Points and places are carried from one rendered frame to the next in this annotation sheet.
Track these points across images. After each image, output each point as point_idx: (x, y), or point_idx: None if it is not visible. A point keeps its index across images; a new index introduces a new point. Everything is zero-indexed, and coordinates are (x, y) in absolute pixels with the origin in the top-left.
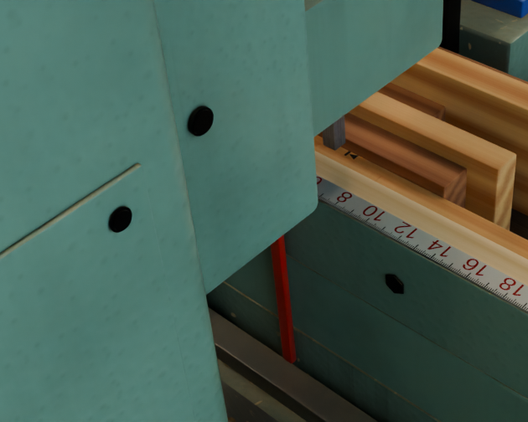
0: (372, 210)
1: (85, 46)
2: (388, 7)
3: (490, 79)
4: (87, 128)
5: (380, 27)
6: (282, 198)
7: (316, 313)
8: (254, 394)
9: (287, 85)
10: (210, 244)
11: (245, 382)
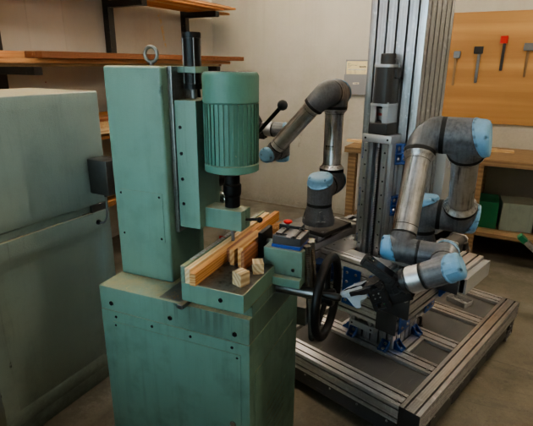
0: (216, 243)
1: (159, 181)
2: (228, 217)
3: (246, 243)
4: (158, 188)
5: (227, 219)
6: (194, 222)
7: None
8: None
9: (195, 208)
10: (184, 220)
11: None
